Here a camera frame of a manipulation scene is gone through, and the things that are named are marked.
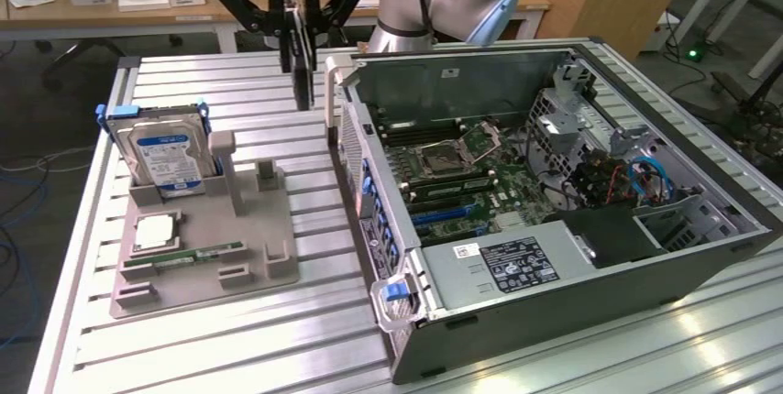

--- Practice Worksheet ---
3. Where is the graphics card with metal bracket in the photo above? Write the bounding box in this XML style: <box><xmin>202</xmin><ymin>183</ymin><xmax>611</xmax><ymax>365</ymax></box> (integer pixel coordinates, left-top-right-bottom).
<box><xmin>281</xmin><ymin>0</ymin><xmax>319</xmax><ymax>112</ymax></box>

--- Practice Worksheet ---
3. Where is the black office chair base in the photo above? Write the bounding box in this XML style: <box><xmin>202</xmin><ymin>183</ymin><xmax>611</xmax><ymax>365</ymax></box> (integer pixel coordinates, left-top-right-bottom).
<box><xmin>36</xmin><ymin>35</ymin><xmax>184</xmax><ymax>89</ymax></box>

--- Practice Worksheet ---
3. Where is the installed RAM stick white label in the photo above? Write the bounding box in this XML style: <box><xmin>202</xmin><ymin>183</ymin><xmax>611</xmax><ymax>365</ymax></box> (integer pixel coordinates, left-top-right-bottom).
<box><xmin>382</xmin><ymin>120</ymin><xmax>460</xmax><ymax>135</ymax></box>

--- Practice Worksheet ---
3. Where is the long wooden desk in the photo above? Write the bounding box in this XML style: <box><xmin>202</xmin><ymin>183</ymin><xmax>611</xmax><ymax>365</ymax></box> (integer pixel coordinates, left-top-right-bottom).
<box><xmin>0</xmin><ymin>0</ymin><xmax>552</xmax><ymax>54</ymax></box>

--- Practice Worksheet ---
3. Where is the hard disk in blue caddy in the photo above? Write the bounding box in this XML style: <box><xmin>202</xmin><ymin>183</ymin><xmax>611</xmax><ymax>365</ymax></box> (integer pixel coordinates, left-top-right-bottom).
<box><xmin>95</xmin><ymin>98</ymin><xmax>215</xmax><ymax>201</ymax></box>

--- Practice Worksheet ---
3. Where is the CPU socket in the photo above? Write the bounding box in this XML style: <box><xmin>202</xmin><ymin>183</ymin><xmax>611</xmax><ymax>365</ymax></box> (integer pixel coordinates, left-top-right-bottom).
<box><xmin>414</xmin><ymin>141</ymin><xmax>466</xmax><ymax>173</ymax></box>

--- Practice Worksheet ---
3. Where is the open metal socket cover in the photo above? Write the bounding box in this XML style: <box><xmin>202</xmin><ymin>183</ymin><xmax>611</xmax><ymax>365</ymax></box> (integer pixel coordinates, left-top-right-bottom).
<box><xmin>457</xmin><ymin>119</ymin><xmax>506</xmax><ymax>166</ymax></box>

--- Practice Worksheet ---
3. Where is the tall wooden cabinet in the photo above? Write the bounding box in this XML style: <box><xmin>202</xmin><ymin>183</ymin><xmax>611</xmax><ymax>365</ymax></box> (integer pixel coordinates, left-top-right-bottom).
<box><xmin>510</xmin><ymin>0</ymin><xmax>703</xmax><ymax>60</ymax></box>

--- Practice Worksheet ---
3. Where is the installed RAM stick green label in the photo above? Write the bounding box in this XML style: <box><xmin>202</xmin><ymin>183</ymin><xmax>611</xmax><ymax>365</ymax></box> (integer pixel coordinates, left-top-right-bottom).
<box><xmin>405</xmin><ymin>174</ymin><xmax>496</xmax><ymax>200</ymax></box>

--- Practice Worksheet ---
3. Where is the silver metal disk bay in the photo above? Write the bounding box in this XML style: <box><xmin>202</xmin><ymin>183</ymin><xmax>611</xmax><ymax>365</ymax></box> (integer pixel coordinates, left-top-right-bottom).
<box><xmin>525</xmin><ymin>63</ymin><xmax>649</xmax><ymax>170</ymax></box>

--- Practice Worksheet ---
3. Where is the grey plastic parts rack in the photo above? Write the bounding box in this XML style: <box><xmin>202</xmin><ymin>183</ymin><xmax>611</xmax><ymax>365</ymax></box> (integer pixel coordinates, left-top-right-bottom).
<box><xmin>108</xmin><ymin>130</ymin><xmax>301</xmax><ymax>321</ymax></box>

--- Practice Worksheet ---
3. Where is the green motherboard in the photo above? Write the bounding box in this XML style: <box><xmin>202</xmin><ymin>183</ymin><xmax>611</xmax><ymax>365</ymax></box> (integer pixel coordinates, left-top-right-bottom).
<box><xmin>366</xmin><ymin>109</ymin><xmax>552</xmax><ymax>248</ymax></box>

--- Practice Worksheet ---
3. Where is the silver CPU chip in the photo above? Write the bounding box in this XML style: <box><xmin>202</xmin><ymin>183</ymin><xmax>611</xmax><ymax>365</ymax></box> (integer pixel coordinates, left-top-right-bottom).
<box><xmin>134</xmin><ymin>217</ymin><xmax>176</xmax><ymax>249</ymax></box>

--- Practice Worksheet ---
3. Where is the blue expansion slot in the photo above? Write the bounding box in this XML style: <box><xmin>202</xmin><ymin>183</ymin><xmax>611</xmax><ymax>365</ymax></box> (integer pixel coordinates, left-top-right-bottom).
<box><xmin>410</xmin><ymin>203</ymin><xmax>482</xmax><ymax>226</ymax></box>

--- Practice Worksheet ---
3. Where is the white box with red button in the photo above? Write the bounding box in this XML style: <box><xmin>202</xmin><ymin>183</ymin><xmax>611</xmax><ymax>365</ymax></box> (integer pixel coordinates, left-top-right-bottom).
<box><xmin>651</xmin><ymin>11</ymin><xmax>684</xmax><ymax>54</ymax></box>

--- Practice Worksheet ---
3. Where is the grey power supply unit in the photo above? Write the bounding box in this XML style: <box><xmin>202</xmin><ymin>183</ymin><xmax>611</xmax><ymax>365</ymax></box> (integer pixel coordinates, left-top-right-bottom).
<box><xmin>421</xmin><ymin>222</ymin><xmax>599</xmax><ymax>311</ymax></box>

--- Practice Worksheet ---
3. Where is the blue case latch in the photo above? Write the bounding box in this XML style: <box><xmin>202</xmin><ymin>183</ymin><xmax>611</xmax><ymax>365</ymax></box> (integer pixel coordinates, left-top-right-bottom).
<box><xmin>378</xmin><ymin>281</ymin><xmax>409</xmax><ymax>307</ymax></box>

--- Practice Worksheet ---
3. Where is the black floor stand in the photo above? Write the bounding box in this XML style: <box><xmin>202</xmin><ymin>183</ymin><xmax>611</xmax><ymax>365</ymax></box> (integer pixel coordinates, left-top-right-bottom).
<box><xmin>710</xmin><ymin>36</ymin><xmax>783</xmax><ymax>157</ymax></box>

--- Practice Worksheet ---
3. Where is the open dark grey PC case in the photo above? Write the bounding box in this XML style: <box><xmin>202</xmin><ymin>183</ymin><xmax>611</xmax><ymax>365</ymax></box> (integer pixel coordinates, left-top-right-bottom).
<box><xmin>322</xmin><ymin>36</ymin><xmax>783</xmax><ymax>386</ymax></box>

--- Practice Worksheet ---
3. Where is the white floor cable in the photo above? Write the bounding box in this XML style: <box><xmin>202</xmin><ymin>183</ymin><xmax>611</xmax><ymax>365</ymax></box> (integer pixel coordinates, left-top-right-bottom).
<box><xmin>0</xmin><ymin>146</ymin><xmax>95</xmax><ymax>173</ymax></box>

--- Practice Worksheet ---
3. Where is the blue floor cable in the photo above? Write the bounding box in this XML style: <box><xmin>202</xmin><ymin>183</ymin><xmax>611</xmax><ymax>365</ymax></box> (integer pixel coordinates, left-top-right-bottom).
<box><xmin>0</xmin><ymin>172</ymin><xmax>51</xmax><ymax>352</ymax></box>

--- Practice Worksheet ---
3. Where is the red wire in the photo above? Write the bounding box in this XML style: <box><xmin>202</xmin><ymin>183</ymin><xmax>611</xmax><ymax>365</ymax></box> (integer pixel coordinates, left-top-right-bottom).
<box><xmin>603</xmin><ymin>159</ymin><xmax>620</xmax><ymax>205</ymax></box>

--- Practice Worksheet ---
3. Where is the blue wire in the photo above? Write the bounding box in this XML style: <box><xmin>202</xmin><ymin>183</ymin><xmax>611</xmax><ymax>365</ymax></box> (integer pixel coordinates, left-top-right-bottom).
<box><xmin>629</xmin><ymin>155</ymin><xmax>678</xmax><ymax>207</ymax></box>

